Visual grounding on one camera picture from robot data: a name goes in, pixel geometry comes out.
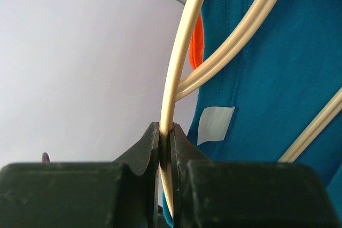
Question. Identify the cream wooden hanger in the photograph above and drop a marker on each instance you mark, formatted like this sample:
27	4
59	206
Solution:
175	89

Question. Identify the orange red t shirt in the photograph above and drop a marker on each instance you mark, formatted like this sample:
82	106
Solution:
196	46

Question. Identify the teal blue t shirt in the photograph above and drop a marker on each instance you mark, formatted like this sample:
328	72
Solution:
259	103

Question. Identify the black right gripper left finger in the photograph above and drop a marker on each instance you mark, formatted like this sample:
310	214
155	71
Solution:
121	193

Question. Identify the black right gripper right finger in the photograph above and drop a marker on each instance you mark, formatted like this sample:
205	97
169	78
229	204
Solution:
208	193

